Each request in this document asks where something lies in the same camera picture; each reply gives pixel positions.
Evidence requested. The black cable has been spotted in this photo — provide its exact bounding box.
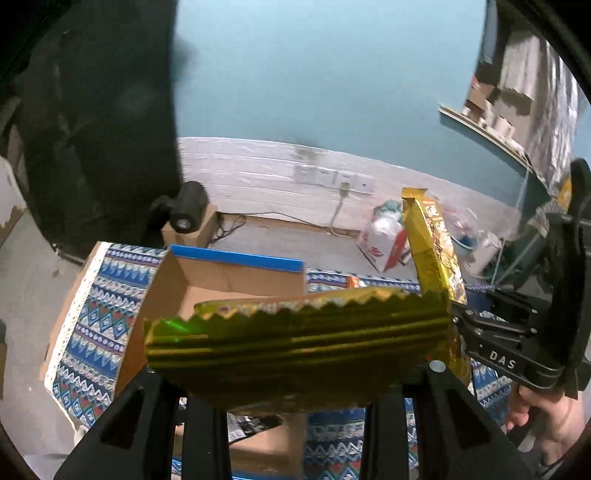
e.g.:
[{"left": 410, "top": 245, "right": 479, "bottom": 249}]
[{"left": 210, "top": 211, "right": 247, "bottom": 241}]

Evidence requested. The blue cardboard box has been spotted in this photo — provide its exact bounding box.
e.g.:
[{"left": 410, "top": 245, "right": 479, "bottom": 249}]
[{"left": 113, "top": 244, "right": 309, "bottom": 480}]

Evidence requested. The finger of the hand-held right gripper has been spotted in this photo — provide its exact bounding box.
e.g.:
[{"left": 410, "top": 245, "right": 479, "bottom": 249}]
[
  {"left": 449, "top": 301, "right": 498, "bottom": 348},
  {"left": 466, "top": 285, "right": 551, "bottom": 325}
]

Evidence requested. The blue patterned mat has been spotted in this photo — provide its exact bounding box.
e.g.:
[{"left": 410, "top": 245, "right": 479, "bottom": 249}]
[{"left": 44, "top": 242, "right": 513, "bottom": 480}]

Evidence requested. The small brown cardboard box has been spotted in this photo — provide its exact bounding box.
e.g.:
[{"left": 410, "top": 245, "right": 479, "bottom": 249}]
[{"left": 161, "top": 203, "right": 219, "bottom": 247}]

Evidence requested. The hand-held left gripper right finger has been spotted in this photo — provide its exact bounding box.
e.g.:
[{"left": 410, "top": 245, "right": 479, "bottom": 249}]
[{"left": 360, "top": 357, "right": 536, "bottom": 480}]

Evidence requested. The black snack packet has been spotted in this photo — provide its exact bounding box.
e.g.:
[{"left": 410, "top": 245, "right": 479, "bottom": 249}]
[{"left": 226, "top": 413, "right": 283, "bottom": 439}]

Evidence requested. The small gold snack packet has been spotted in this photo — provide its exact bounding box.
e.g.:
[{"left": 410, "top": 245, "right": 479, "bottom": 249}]
[{"left": 401, "top": 187, "right": 472, "bottom": 384}]

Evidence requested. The open cardboard box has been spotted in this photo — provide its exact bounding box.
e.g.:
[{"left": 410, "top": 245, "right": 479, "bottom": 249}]
[{"left": 466, "top": 83, "right": 502, "bottom": 116}]

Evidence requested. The grey plug cable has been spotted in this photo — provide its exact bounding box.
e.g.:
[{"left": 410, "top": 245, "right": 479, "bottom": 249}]
[{"left": 330, "top": 182, "right": 350, "bottom": 234}]

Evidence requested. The thin white cable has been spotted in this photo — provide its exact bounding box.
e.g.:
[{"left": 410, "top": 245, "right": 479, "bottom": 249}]
[{"left": 489, "top": 166, "right": 532, "bottom": 287}]

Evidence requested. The black cloth cover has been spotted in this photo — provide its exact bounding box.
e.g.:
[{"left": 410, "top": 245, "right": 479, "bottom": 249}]
[{"left": 14, "top": 0, "right": 199, "bottom": 259}]

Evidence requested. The wooden wall shelf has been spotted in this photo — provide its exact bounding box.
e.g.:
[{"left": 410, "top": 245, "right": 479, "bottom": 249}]
[{"left": 438, "top": 104, "right": 550, "bottom": 185}]

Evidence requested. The grey patterned curtain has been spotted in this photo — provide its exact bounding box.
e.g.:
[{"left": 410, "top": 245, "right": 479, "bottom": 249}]
[{"left": 526, "top": 41, "right": 583, "bottom": 185}]

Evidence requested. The light blue trash bin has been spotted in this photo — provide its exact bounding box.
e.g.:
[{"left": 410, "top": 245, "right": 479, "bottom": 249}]
[{"left": 445, "top": 208, "right": 504, "bottom": 278}]

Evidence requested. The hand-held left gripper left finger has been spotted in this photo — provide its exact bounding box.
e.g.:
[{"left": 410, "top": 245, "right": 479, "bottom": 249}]
[{"left": 53, "top": 364, "right": 232, "bottom": 480}]

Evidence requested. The red white paper bag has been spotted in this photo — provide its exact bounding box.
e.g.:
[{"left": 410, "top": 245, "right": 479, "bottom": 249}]
[{"left": 358, "top": 199, "right": 409, "bottom": 273}]

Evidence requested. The person's right hand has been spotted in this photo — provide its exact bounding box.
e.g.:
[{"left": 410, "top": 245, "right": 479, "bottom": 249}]
[{"left": 503, "top": 383, "right": 587, "bottom": 467}]

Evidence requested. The long gold green snack packet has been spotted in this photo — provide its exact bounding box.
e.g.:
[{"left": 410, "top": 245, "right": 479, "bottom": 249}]
[{"left": 143, "top": 286, "right": 455, "bottom": 414}]

